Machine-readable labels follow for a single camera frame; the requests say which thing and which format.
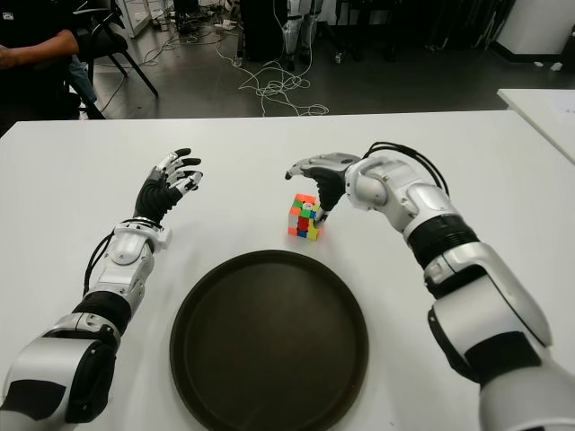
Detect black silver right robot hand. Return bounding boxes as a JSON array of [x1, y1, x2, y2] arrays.
[[283, 152, 363, 225]]

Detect multicoloured Rubik's cube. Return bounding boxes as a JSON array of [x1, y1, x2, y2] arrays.
[[287, 192, 325, 242]]

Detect dark brown round plate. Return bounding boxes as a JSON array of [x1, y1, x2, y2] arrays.
[[169, 250, 370, 431]]

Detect white cabinet with black base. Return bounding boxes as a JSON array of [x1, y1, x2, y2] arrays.
[[495, 0, 575, 57]]

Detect white humanoid robot legs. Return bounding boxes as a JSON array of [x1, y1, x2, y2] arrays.
[[280, 0, 324, 68]]

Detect white side table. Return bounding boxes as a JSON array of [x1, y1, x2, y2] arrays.
[[496, 88, 575, 165]]

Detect tangled white floor cable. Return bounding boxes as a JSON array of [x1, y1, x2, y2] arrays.
[[215, 44, 332, 119]]

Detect white framed glass case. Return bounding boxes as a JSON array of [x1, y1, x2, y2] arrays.
[[114, 0, 156, 40]]

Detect seated person in black shirt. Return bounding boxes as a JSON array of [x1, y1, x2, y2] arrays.
[[0, 0, 109, 121]]

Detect black box cabinet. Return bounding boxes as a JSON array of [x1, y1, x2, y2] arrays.
[[240, 0, 288, 63]]

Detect black chair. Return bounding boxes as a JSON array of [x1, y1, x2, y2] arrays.
[[71, 0, 159, 120]]

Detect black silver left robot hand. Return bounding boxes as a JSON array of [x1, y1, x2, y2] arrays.
[[133, 147, 203, 225]]

